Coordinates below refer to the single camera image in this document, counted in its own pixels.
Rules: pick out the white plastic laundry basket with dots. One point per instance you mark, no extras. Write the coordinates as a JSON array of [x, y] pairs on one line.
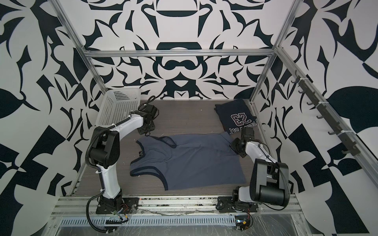
[[117, 105]]

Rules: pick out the aluminium frame enclosure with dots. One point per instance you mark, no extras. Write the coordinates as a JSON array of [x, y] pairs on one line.
[[366, 158]]

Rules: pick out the small green circuit board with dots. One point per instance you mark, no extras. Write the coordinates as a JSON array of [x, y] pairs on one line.
[[243, 224]]

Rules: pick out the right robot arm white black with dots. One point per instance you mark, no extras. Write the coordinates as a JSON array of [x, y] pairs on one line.
[[269, 183]]

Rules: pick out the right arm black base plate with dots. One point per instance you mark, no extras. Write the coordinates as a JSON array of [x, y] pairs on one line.
[[228, 205]]

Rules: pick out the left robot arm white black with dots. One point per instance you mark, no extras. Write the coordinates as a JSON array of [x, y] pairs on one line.
[[103, 151]]

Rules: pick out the navy tank top red trim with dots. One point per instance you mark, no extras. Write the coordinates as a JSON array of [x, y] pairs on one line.
[[235, 115]]

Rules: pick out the white slotted cable duct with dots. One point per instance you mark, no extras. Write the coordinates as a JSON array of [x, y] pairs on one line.
[[183, 220]]

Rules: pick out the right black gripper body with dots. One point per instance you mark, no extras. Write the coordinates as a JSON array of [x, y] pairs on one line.
[[235, 145]]

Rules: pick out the grey blue printed tank top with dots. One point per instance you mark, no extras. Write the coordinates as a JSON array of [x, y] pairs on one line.
[[189, 160]]

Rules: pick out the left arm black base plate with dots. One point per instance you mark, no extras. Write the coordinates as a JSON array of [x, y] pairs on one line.
[[127, 205]]

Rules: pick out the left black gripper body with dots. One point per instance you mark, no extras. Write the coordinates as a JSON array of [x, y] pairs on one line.
[[152, 127]]

